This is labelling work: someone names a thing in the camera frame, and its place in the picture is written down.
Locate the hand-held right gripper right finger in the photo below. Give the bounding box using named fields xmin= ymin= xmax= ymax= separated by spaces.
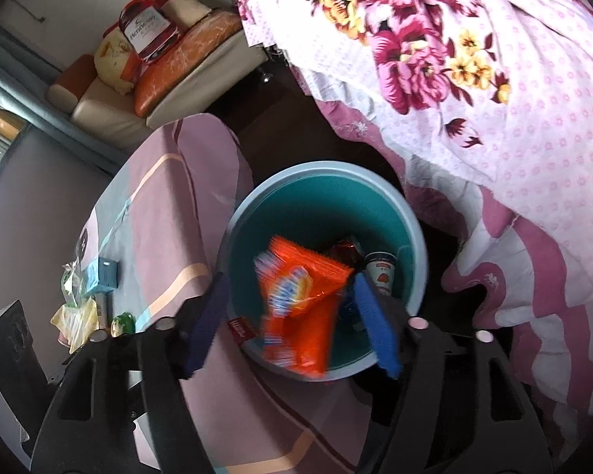
xmin=351 ymin=273 xmax=557 ymax=474

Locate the white yogurt cup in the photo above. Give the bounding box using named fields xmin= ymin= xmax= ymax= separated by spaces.
xmin=363 ymin=251 xmax=398 ymax=297

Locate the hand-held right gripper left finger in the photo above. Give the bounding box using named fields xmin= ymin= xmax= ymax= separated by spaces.
xmin=30 ymin=271 xmax=233 ymax=474

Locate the pink white bed sheet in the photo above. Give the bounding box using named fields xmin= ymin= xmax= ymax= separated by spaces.
xmin=296 ymin=66 xmax=593 ymax=455

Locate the clear plastic bag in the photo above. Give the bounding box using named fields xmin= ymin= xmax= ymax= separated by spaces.
xmin=52 ymin=299 xmax=100 ymax=354

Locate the clear plastic wrapper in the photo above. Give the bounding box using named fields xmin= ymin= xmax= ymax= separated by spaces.
xmin=60 ymin=261 xmax=87 ymax=307

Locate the orange armrest cushion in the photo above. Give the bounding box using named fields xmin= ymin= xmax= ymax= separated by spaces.
xmin=47 ymin=54 xmax=97 ymax=109

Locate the orange snack packet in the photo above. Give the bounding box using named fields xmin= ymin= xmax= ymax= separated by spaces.
xmin=253 ymin=235 xmax=355 ymax=376

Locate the yellow plush pillow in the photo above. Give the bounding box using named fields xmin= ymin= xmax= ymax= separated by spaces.
xmin=94 ymin=27 xmax=144 ymax=96

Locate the striped pink tablecloth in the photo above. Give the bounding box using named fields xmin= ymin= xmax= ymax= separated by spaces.
xmin=76 ymin=113 xmax=391 ymax=474

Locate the red brown foil wrapper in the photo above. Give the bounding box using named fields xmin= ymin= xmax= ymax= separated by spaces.
xmin=326 ymin=237 xmax=366 ymax=272

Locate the small teal white box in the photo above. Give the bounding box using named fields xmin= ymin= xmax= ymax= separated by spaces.
xmin=81 ymin=257 xmax=119 ymax=299

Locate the cream leather sofa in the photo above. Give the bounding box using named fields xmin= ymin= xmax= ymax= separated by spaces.
xmin=47 ymin=0 xmax=270 ymax=132

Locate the teal plastic bin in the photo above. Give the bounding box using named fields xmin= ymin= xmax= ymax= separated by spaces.
xmin=216 ymin=160 xmax=429 ymax=382

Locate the small red box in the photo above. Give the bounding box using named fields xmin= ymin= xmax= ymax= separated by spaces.
xmin=227 ymin=317 xmax=258 ymax=347

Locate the green round item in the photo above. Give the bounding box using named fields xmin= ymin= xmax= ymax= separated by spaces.
xmin=110 ymin=311 xmax=136 ymax=337

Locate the orange leather cushion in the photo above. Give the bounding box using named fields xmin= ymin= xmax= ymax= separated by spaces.
xmin=133 ymin=10 xmax=243 ymax=117

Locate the cream square cushion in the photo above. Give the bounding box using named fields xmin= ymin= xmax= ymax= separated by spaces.
xmin=161 ymin=0 xmax=215 ymax=28

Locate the grey blue curtain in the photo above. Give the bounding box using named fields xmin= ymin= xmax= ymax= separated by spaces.
xmin=0 ymin=30 xmax=129 ymax=173

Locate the floral pink blanket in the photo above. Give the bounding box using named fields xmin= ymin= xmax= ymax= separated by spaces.
xmin=237 ymin=0 xmax=593 ymax=277

